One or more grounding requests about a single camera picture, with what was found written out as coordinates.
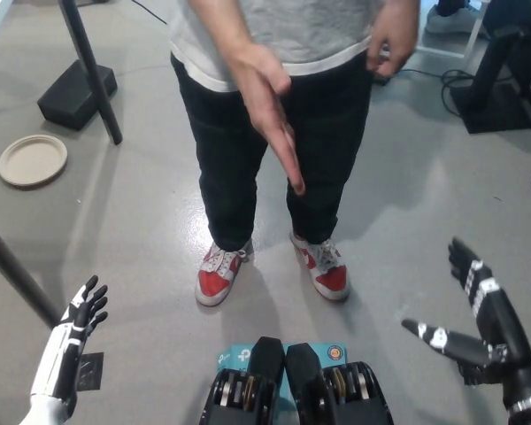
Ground person right hand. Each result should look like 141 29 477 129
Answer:
229 42 307 197

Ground person left hand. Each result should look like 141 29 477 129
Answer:
365 9 420 75

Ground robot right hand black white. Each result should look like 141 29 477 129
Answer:
401 237 531 390

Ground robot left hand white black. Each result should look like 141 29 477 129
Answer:
29 274 110 407

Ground person left red white sneaker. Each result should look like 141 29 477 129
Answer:
289 229 351 303

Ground person red white sneaker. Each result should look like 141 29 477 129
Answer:
194 237 254 307
289 229 351 303

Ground person right red white sneaker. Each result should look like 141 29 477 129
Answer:
194 237 254 307

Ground black robot left body block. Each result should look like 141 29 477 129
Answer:
197 336 285 425

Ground black square floor marker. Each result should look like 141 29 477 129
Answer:
457 359 509 389
74 352 105 392

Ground grey sneaker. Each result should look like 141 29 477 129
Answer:
424 3 489 40

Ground black trousers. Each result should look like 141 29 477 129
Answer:
170 50 375 251

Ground grey t-shirt white hem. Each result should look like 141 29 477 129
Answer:
166 0 384 93

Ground teal cardboard router box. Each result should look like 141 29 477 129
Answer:
215 342 350 404

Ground beige paper plate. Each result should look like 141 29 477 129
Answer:
0 134 69 190

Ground black rectangular block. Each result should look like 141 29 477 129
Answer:
36 58 119 132

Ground black floor cable bundle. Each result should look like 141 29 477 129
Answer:
397 66 475 120

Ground white table frame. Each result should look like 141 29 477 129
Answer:
413 0 488 73

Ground black metal frame leg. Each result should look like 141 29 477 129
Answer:
0 214 63 329
59 0 124 145

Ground black stand with base plate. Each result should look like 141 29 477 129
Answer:
450 27 531 135

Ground thin black cable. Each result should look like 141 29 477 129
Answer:
140 0 170 27

